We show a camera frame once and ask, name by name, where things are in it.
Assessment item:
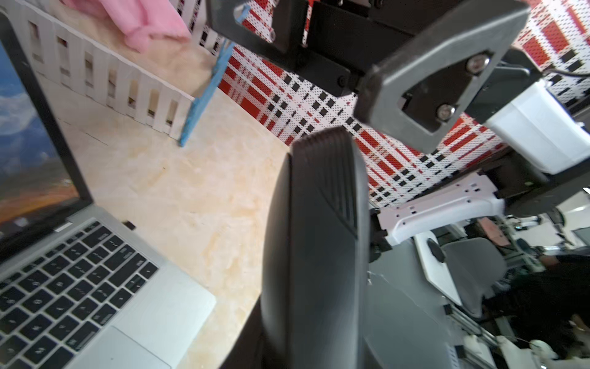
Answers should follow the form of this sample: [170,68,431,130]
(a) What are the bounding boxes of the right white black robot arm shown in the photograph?
[207,1,530,368]

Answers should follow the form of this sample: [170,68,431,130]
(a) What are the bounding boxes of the pink cloth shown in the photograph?
[63,0,191,52]

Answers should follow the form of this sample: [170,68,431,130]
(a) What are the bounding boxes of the silver open laptop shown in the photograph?
[1,15,216,368]

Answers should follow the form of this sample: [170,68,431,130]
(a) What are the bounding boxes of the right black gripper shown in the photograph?
[206,0,545,154]

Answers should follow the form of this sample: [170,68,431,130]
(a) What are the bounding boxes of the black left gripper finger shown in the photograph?
[223,127,370,368]

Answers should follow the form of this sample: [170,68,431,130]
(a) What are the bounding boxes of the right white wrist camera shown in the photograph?
[485,81,589,175]

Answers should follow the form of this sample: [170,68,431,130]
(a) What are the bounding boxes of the cream fluffy cloth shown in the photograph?
[42,1,217,97]

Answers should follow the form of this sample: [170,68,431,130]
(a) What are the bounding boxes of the white blue slatted crate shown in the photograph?
[1,1,234,145]

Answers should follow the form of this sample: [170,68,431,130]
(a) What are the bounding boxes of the small black usb receiver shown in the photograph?
[123,221,136,231]

